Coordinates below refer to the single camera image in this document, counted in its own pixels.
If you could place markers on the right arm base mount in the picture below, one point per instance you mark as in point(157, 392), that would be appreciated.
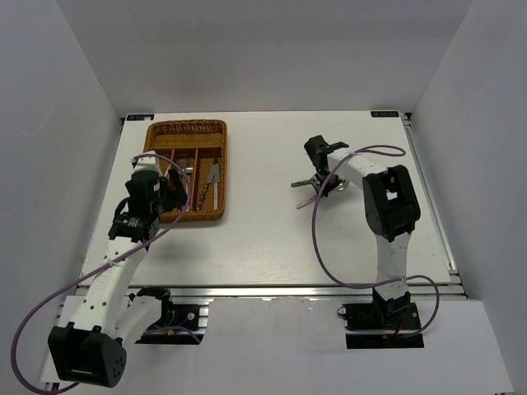
point(366, 330)

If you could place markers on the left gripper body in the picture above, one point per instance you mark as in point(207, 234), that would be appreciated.
point(159, 202)

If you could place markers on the dark handled spoon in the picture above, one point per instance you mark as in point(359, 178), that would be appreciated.
point(302, 182)

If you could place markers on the blue label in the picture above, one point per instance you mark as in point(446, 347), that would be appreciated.
point(139, 117)
point(384, 114)

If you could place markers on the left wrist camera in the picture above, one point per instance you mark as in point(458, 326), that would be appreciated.
point(146, 163)

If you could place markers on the blue label left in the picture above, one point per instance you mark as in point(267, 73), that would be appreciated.
point(139, 117)

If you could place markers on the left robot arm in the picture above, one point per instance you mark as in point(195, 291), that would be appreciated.
point(91, 347)

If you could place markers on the wicker cutlery tray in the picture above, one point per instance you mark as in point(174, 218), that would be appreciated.
point(197, 153)

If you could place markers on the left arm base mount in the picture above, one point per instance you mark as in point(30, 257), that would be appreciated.
point(178, 324)

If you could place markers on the pink handled fork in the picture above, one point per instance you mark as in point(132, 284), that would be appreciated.
point(189, 169)

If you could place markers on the dark handled knife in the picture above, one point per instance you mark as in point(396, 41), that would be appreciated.
point(202, 196)

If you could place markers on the pink handled spoon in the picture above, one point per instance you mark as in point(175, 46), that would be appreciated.
point(306, 202)

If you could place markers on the pink handled knife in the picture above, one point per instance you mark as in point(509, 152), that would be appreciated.
point(213, 178)

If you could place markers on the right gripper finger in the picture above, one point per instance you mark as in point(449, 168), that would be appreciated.
point(315, 149)
point(325, 179)

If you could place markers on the blue label right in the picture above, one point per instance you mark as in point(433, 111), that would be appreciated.
point(384, 114)

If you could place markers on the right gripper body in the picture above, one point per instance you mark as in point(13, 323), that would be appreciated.
point(322, 174)

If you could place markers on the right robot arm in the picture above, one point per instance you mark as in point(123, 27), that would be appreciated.
point(390, 206)

